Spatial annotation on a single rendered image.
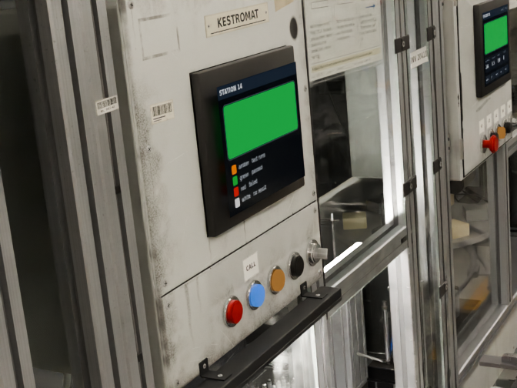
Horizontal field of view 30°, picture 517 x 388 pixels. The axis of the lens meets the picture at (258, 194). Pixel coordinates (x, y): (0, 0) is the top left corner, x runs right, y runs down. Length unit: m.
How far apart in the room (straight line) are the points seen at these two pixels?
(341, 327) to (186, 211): 0.96
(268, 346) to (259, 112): 0.30
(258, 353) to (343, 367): 0.85
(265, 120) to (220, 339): 0.28
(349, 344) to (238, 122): 0.96
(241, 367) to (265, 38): 0.43
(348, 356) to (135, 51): 1.16
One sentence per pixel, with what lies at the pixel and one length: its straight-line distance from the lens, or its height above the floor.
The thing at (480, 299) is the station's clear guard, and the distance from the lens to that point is 2.42.
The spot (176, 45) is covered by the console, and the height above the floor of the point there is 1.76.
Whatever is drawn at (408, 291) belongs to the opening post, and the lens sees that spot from 1.88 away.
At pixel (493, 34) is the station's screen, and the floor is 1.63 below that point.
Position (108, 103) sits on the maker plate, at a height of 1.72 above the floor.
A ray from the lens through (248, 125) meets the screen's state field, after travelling 1.21.
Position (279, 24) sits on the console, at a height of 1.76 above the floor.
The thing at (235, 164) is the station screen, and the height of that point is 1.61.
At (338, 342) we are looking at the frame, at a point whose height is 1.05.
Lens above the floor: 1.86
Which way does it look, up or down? 14 degrees down
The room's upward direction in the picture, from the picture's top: 5 degrees counter-clockwise
